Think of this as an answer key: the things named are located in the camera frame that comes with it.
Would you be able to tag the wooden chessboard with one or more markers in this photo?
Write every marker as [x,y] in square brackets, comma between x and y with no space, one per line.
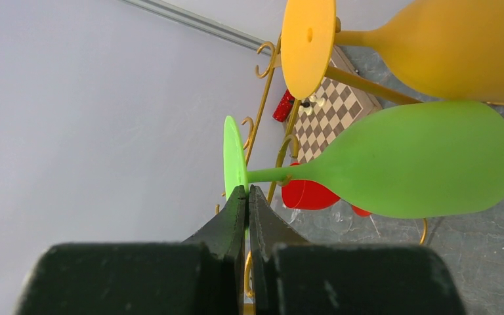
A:
[343,106]

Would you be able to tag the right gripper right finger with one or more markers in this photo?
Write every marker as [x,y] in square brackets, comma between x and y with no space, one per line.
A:
[267,230]

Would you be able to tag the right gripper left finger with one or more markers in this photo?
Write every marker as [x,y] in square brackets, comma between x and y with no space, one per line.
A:
[222,244]

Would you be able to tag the red glitter tube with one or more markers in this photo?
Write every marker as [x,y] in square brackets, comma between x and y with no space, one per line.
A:
[284,107]

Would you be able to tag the orange wine glass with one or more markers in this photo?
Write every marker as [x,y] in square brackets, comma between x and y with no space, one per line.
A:
[445,49]

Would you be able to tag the red wine glass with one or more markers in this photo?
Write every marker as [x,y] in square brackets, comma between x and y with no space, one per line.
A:
[307,195]

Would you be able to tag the green wine glass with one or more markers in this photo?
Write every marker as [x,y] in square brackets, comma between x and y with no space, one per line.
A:
[414,161]

